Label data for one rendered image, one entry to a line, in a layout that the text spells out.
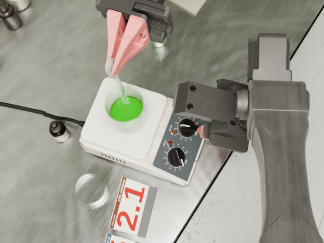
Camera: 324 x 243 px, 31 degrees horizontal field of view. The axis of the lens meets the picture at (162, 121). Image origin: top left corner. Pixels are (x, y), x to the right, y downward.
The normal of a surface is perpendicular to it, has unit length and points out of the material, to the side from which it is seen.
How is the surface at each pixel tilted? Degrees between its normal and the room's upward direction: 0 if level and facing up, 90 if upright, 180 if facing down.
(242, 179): 0
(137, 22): 22
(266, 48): 11
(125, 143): 0
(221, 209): 0
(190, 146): 30
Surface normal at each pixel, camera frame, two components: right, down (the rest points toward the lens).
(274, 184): -0.03, -0.65
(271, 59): -0.06, -0.10
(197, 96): 0.42, -0.07
